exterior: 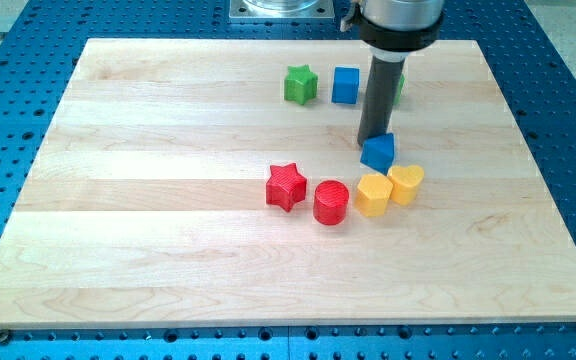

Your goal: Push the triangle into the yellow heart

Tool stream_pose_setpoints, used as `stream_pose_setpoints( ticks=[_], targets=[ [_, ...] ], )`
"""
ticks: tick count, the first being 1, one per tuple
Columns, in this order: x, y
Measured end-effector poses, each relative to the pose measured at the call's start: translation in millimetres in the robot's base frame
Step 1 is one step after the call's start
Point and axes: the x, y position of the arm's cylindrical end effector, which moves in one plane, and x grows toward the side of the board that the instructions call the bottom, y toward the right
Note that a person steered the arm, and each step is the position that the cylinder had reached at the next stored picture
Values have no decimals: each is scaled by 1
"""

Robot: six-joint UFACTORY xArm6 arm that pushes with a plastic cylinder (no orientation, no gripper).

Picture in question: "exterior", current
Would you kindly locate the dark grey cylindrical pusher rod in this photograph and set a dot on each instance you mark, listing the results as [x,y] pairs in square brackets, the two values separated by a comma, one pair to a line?
[381,91]

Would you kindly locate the blue triangle block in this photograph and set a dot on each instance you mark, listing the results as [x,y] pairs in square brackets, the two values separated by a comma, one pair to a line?
[379,152]

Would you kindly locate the yellow heart block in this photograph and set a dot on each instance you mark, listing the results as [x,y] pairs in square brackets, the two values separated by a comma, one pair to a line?
[406,181]

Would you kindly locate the green block behind rod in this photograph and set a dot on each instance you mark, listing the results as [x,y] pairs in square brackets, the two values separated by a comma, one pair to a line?
[399,90]

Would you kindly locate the blue cube block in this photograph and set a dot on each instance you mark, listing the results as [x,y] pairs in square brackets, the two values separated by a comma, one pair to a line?
[345,85]

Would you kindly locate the green star block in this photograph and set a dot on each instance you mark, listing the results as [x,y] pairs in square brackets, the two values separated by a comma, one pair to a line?
[300,84]

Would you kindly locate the yellow hexagon block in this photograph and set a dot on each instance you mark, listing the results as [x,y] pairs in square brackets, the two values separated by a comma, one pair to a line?
[373,194]

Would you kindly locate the red cylinder block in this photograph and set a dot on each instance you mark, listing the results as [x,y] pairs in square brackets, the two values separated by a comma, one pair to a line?
[330,202]

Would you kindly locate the red star block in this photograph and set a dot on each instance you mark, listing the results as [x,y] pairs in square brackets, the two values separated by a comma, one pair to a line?
[285,186]

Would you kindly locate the light wooden board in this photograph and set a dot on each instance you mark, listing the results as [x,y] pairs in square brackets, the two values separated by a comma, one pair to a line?
[145,205]

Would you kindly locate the blue perforated table plate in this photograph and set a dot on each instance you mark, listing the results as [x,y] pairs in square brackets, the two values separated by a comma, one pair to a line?
[39,51]

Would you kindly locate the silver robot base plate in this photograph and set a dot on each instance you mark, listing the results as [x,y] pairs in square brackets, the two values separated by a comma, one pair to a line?
[250,10]

